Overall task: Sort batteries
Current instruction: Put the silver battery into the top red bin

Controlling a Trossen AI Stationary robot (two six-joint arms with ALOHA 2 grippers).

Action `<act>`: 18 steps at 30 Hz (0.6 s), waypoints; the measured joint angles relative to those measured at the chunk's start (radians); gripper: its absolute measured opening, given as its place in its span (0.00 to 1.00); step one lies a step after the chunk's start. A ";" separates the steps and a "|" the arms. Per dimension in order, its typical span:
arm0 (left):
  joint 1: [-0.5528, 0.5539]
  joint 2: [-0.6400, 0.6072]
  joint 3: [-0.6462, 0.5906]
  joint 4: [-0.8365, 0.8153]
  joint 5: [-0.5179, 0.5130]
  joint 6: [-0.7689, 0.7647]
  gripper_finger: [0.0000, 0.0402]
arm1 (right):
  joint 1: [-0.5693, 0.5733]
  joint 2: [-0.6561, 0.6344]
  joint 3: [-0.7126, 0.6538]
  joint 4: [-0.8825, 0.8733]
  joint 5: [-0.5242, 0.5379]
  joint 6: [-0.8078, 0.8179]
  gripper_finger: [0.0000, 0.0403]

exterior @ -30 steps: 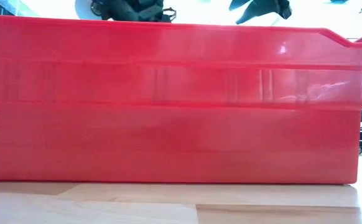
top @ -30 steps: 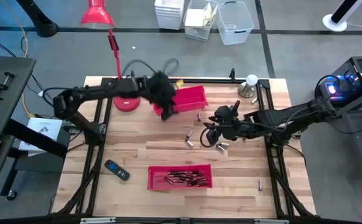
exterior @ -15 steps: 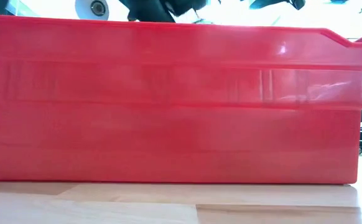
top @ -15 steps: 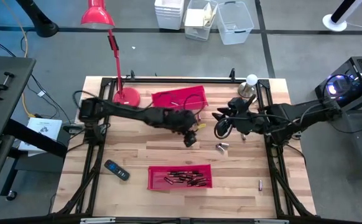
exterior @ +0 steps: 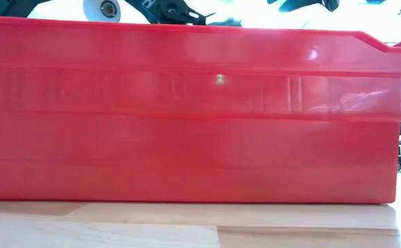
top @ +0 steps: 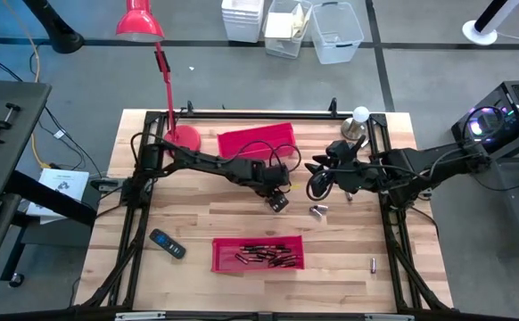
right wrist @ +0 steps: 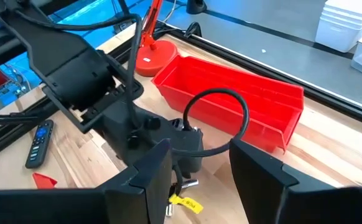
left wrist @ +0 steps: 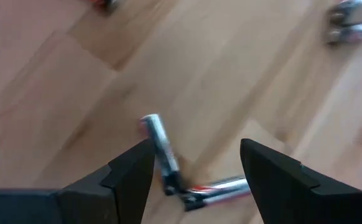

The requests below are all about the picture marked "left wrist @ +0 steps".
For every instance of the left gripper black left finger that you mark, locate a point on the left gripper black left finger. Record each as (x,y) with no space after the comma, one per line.
(106,202)

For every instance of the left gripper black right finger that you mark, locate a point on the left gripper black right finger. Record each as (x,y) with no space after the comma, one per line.
(286,193)

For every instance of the silver Energizer battery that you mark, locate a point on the silver Energizer battery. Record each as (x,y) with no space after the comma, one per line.
(104,4)
(218,191)
(355,31)
(344,9)
(162,146)

